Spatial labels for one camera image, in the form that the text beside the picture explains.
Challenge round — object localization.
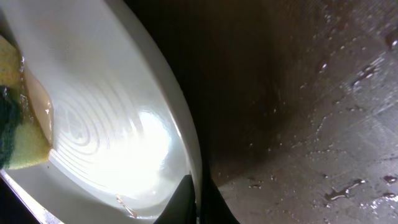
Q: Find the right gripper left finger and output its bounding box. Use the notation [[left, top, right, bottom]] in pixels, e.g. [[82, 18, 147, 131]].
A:
[[154, 175, 197, 224]]

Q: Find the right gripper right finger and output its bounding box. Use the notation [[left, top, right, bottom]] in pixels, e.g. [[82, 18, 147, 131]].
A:
[[200, 177, 239, 224]]

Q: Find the white plate top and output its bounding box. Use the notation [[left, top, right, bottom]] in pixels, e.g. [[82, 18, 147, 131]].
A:
[[1, 0, 202, 223]]

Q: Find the green yellow sponge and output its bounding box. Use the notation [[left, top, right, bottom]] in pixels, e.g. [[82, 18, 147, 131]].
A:
[[1, 37, 52, 170]]

